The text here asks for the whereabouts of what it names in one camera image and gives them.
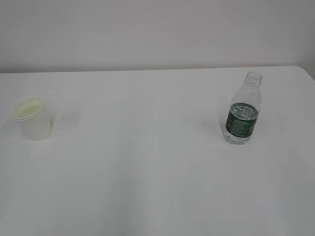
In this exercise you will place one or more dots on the clear green-label water bottle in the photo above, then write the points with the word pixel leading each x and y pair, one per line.
pixel 244 110

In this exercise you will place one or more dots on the white paper cup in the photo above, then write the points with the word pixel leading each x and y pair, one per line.
pixel 31 115

